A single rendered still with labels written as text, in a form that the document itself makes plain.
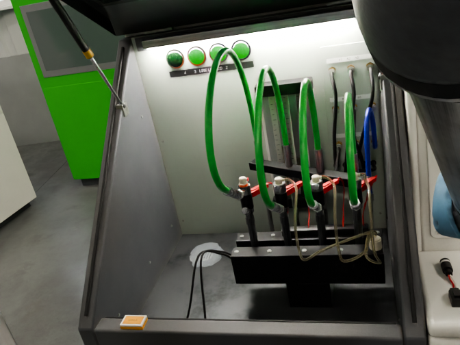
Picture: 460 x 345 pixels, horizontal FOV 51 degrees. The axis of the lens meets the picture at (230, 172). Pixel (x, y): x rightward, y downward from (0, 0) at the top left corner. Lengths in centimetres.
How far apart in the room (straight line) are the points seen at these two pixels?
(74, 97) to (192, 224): 260
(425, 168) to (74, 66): 317
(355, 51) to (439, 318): 64
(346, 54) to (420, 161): 34
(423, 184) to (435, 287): 21
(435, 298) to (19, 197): 358
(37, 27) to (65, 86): 47
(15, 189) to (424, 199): 348
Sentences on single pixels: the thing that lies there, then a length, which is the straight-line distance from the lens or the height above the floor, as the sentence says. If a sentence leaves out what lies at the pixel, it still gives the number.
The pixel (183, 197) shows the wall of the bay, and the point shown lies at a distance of 147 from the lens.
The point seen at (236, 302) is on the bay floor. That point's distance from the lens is 123.
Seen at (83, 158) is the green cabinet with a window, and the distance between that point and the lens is 417.
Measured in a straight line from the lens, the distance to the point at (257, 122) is 88.
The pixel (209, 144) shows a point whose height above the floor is 131.
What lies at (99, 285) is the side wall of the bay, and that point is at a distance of 112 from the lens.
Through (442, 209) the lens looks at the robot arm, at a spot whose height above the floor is 135.
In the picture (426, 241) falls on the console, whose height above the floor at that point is 99.
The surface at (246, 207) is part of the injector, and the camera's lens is 108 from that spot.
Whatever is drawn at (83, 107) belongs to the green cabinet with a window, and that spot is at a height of 70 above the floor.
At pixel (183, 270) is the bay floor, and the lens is 138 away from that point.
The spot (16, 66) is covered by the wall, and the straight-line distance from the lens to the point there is 575.
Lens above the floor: 162
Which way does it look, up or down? 25 degrees down
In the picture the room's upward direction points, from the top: 11 degrees counter-clockwise
